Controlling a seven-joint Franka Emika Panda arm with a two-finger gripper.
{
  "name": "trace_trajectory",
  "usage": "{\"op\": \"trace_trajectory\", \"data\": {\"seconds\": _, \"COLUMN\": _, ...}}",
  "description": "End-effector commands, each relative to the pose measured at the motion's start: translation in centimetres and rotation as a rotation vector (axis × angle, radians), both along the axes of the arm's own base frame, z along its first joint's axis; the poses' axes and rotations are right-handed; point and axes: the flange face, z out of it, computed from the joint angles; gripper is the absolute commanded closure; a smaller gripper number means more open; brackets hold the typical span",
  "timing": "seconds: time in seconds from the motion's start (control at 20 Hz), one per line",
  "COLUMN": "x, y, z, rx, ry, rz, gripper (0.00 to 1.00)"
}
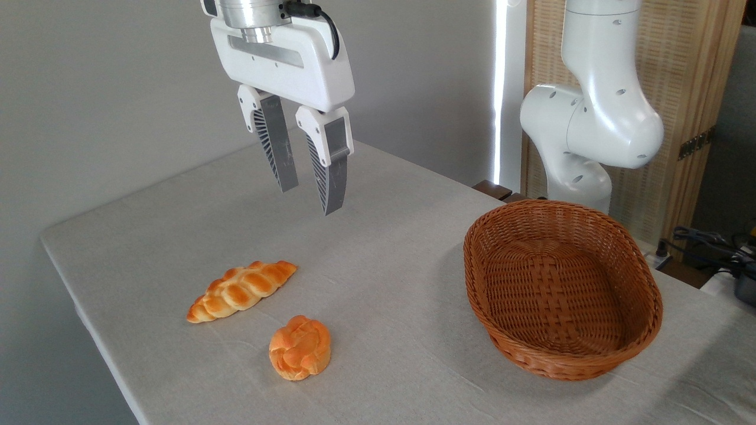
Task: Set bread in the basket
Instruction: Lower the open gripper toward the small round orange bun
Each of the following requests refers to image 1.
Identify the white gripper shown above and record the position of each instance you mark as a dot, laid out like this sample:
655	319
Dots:
307	65

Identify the round braided bread roll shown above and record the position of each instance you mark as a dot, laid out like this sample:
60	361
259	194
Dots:
300	348

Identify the long braided bread loaf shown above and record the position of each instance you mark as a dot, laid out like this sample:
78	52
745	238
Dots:
239	290

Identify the brown wicker oval basket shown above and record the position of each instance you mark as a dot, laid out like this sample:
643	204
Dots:
549	295

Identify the light grey tablecloth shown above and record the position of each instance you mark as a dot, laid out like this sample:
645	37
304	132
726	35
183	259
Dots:
384	265

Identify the dark brown wooden furniture piece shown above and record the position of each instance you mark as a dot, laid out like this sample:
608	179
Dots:
493	189

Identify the white power strip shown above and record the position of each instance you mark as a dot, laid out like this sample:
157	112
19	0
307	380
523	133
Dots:
657	260

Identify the bamboo wooden folding screen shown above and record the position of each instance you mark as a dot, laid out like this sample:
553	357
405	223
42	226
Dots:
679	71

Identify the black metal screen hinge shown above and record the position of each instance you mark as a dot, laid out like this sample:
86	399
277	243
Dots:
694	144

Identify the grey round device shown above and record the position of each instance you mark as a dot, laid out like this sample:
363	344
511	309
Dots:
747	289

